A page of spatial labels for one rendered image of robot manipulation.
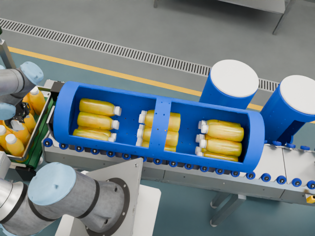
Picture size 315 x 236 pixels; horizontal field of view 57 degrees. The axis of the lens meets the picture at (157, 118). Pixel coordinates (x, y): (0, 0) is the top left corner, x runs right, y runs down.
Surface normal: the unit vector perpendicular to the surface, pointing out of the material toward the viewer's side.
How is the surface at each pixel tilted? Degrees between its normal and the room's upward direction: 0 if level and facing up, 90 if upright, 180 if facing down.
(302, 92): 0
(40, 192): 38
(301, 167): 0
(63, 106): 25
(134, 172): 44
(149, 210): 0
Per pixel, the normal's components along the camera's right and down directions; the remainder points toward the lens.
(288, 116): -0.61, 0.62
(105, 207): 0.47, -0.11
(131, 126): 0.04, -0.16
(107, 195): 0.56, -0.51
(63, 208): 0.18, 0.66
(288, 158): 0.11, -0.56
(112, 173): -0.62, -0.50
